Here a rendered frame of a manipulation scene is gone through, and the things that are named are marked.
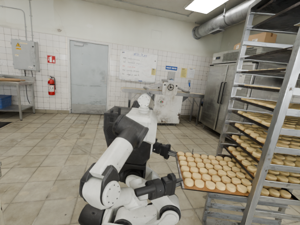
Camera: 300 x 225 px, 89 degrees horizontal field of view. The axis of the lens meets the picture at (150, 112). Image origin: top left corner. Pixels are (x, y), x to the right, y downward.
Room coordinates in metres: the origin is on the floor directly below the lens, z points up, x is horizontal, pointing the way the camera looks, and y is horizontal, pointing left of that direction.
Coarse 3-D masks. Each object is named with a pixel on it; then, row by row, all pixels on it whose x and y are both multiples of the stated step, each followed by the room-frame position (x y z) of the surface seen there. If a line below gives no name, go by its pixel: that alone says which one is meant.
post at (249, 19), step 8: (248, 8) 1.11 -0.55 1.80; (248, 16) 1.09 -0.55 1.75; (248, 24) 1.08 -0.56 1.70; (248, 32) 1.08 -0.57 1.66; (240, 48) 1.10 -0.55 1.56; (240, 64) 1.08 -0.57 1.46; (232, 88) 1.08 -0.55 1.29; (232, 104) 1.08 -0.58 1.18; (224, 120) 1.10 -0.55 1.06; (224, 128) 1.08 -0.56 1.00; (208, 192) 1.09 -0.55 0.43; (208, 200) 1.08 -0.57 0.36; (208, 208) 1.08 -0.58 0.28
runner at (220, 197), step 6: (210, 198) 1.05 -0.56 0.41; (216, 198) 1.06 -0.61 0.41; (222, 198) 1.07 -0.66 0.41; (228, 198) 1.07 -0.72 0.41; (234, 198) 1.07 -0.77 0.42; (240, 198) 1.07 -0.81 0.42; (246, 198) 1.07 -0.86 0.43; (258, 204) 1.04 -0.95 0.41; (264, 204) 1.04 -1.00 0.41; (270, 204) 1.05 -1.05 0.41; (276, 204) 1.06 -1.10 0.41; (282, 204) 1.06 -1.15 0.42
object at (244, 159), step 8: (232, 152) 0.97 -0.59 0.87; (240, 152) 1.00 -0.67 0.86; (240, 160) 0.88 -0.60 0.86; (248, 160) 0.88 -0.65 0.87; (248, 168) 0.77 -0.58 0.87; (256, 168) 0.77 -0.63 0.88; (272, 176) 0.71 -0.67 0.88; (280, 176) 0.71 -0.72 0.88; (288, 176) 0.72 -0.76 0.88; (296, 176) 0.74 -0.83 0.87
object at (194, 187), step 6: (192, 156) 1.04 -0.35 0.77; (180, 168) 0.87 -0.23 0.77; (198, 168) 0.89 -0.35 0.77; (186, 186) 0.71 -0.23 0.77; (192, 186) 0.71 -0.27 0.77; (204, 186) 0.72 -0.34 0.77; (246, 186) 0.76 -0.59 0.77; (222, 192) 0.69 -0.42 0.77; (228, 192) 0.69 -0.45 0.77; (234, 192) 0.69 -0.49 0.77; (240, 192) 0.70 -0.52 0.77; (246, 192) 0.70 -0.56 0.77
